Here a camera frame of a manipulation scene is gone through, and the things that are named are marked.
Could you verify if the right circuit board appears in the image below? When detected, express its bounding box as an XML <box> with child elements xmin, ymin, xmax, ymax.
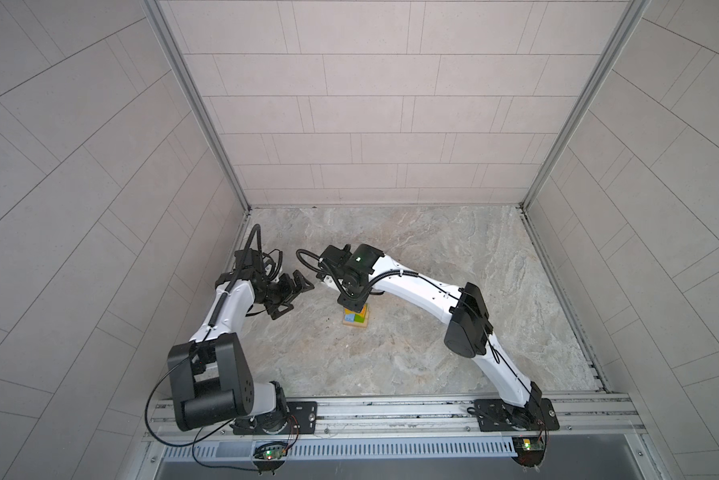
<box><xmin>511</xmin><ymin>437</ymin><xmax>547</xmax><ymax>468</ymax></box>

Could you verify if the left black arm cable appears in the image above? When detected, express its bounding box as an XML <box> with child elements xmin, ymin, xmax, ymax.
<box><xmin>142</xmin><ymin>223</ymin><xmax>285</xmax><ymax>472</ymax></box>

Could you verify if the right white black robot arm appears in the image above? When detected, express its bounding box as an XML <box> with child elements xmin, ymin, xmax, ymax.
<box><xmin>296</xmin><ymin>244</ymin><xmax>559</xmax><ymax>435</ymax></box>

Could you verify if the natural wood block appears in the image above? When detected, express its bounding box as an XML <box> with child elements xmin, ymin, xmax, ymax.
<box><xmin>341</xmin><ymin>321</ymin><xmax>369</xmax><ymax>328</ymax></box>

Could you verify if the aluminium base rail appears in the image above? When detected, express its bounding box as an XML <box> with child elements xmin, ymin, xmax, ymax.
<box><xmin>134</xmin><ymin>392</ymin><xmax>653</xmax><ymax>445</ymax></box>

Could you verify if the left green circuit board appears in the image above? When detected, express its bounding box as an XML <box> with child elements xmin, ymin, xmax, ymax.
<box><xmin>252</xmin><ymin>441</ymin><xmax>288</xmax><ymax>464</ymax></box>

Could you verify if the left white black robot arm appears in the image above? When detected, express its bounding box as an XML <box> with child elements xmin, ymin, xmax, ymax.
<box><xmin>167</xmin><ymin>250</ymin><xmax>313</xmax><ymax>434</ymax></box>

